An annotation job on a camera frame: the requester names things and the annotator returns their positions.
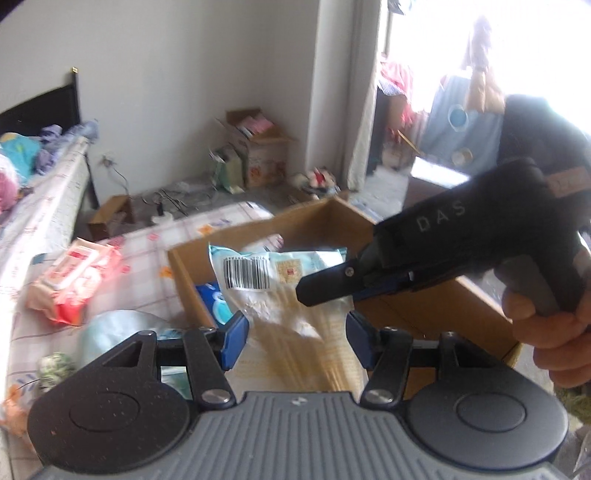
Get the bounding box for pale green paper bag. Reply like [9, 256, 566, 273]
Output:
[210, 148, 245, 195]

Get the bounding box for blue cloth with circles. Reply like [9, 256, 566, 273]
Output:
[422, 74, 504, 162]

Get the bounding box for blue white soft packet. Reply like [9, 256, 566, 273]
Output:
[196, 281, 234, 326]

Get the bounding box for orange striped white socks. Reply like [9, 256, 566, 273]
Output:
[0, 383, 42, 437]

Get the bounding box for white tied plastic bag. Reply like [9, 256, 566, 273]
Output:
[81, 309, 195, 400]

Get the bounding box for hanging tan garment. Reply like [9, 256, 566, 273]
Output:
[464, 16, 506, 114]

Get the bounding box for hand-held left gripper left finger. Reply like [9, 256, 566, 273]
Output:
[99, 311, 250, 411]

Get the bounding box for hanging pink red garment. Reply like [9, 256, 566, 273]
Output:
[379, 60, 416, 100]

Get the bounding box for large brown cardboard box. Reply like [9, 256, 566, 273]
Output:
[167, 196, 525, 402]

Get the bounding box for small flat cardboard box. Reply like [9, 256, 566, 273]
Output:
[88, 194, 134, 241]

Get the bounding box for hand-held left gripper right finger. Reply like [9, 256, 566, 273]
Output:
[346, 311, 506, 409]

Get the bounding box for person's right hand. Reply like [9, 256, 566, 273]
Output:
[501, 288, 591, 388]

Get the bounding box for clear cotton swab packet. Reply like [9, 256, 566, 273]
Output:
[208, 242, 370, 393]

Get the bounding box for green patterned scrunchie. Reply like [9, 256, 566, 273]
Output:
[37, 352, 77, 386]

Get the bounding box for teal printed cloth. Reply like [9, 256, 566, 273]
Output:
[0, 131, 42, 178]

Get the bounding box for open printed cardboard box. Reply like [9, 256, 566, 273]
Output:
[215, 108, 298, 190]

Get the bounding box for pink wet wipes pack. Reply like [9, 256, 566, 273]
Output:
[25, 237, 123, 326]

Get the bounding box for white curtain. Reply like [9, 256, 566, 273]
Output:
[346, 0, 393, 190]

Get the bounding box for lavender cloth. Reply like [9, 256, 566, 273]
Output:
[37, 120, 100, 174]

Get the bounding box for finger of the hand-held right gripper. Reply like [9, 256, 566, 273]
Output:
[353, 279, 416, 303]
[295, 258, 414, 308]

